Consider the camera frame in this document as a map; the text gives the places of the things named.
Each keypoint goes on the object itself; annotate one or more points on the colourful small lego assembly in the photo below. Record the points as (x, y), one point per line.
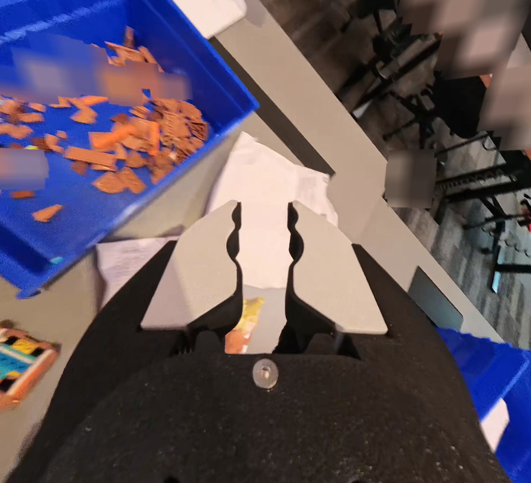
(25, 362)

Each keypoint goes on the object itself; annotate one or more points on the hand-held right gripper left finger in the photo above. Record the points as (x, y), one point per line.
(195, 275)

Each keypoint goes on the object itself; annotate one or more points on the pile of brown lego pieces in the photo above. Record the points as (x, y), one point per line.
(182, 126)

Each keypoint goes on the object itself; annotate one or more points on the stack of blue bins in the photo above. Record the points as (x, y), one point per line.
(498, 366)

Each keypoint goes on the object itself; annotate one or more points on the blue plastic parts bin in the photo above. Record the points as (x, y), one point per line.
(199, 59)

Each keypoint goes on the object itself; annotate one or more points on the white paper scrap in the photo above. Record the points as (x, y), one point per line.
(495, 425)

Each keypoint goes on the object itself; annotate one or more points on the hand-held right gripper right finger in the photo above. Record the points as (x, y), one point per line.
(332, 275)

